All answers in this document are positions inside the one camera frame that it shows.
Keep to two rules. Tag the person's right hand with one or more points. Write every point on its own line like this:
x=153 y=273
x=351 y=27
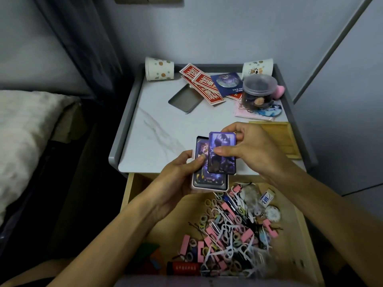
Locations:
x=257 y=149

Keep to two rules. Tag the person's left hand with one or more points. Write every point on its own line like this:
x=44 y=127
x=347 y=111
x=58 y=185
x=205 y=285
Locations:
x=170 y=188

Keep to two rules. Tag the person's left thumb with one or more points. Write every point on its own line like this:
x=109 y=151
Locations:
x=196 y=164

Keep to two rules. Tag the person's right thumb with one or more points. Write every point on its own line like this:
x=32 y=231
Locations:
x=227 y=150

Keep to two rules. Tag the single purple picture card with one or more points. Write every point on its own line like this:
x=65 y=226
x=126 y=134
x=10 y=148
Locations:
x=221 y=164

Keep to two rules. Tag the pink box of cards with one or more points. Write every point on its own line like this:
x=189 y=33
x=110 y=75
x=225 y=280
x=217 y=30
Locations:
x=209 y=180

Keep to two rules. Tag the person's left forearm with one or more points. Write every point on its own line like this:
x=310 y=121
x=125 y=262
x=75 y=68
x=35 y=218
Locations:
x=113 y=245

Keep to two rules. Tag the person's right forearm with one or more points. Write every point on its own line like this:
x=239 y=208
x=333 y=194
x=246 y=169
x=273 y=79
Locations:
x=329 y=224

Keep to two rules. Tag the clear plastic bag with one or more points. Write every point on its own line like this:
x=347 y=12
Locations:
x=250 y=197

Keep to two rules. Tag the grey bedside table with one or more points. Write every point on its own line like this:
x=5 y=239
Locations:
x=155 y=131

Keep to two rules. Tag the red white sticker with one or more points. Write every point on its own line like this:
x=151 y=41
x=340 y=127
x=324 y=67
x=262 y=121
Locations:
x=208 y=82
x=191 y=71
x=214 y=98

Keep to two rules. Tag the small red card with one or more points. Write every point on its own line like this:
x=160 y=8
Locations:
x=237 y=96

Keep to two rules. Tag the wooden box lid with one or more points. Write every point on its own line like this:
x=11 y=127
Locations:
x=284 y=140

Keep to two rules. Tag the pink packet with cartoon figure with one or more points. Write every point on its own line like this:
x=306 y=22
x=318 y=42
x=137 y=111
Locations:
x=270 y=112

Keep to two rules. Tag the blue card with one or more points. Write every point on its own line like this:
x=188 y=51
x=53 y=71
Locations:
x=230 y=90

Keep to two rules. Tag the small white blue box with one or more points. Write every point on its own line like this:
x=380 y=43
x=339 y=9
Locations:
x=267 y=197

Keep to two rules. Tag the grey metal tin lid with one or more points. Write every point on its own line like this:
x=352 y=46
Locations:
x=185 y=100

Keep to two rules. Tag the clear plastic jar with lid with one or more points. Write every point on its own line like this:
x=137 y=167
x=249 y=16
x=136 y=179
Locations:
x=258 y=92

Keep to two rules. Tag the round purple badge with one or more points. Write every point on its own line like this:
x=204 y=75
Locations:
x=226 y=79

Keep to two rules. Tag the round white patterned disc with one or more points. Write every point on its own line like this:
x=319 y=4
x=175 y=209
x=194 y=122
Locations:
x=273 y=213

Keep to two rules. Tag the pink makeup sponge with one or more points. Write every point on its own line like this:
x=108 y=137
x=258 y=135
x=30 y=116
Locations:
x=280 y=91

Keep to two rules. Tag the cartoon print paper cup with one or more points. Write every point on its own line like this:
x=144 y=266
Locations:
x=257 y=67

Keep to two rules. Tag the dotted white paper cup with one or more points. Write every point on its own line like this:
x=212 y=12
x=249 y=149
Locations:
x=158 y=69

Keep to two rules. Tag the wooden drawer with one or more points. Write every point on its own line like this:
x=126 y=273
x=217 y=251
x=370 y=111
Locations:
x=287 y=236

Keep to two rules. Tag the red black cylinder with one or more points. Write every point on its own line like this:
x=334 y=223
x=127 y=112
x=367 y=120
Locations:
x=182 y=268

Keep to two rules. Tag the colourful puzzle pieces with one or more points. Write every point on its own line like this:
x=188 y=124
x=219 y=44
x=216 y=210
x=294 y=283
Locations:
x=145 y=258

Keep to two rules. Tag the dark curtain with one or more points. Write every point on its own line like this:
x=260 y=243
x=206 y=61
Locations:
x=86 y=47

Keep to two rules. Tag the white fluffy blanket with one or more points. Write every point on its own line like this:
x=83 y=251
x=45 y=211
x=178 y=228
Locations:
x=27 y=140

